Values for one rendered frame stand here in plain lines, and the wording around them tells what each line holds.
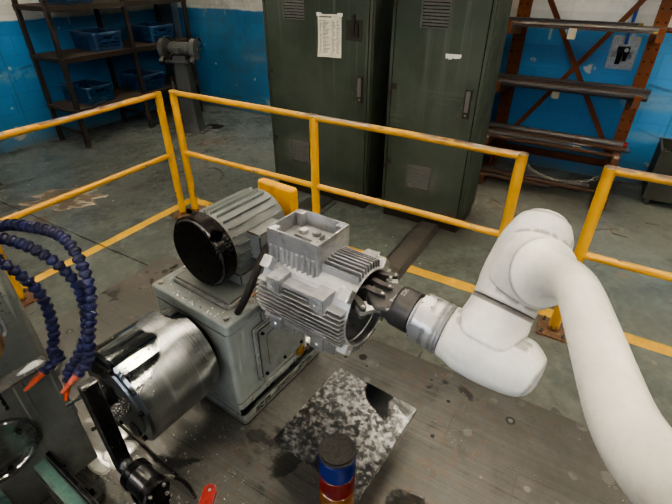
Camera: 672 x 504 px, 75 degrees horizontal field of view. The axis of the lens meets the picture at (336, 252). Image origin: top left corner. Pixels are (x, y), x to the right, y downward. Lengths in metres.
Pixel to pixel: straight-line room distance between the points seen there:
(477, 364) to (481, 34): 2.77
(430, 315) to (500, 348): 0.12
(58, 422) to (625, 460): 1.10
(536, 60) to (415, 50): 2.00
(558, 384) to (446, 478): 1.54
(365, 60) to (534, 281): 3.08
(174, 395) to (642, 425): 0.87
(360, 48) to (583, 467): 3.03
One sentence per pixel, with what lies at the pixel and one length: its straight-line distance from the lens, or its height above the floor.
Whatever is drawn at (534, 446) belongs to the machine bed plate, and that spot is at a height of 0.80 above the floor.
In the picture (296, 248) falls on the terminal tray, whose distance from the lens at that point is 0.80.
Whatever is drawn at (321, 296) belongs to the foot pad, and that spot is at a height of 1.38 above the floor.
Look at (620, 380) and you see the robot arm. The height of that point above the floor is 1.53.
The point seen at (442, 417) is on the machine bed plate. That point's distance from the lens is 1.34.
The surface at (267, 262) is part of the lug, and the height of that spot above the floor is 1.38.
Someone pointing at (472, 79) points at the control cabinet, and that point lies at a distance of 3.34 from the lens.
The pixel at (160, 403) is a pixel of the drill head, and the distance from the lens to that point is 1.06.
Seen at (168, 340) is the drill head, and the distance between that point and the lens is 1.07.
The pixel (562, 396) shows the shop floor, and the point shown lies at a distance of 2.65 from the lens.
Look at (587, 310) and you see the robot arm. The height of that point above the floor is 1.53.
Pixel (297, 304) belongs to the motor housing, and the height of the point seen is 1.34.
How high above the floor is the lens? 1.85
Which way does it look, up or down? 33 degrees down
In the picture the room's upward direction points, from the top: straight up
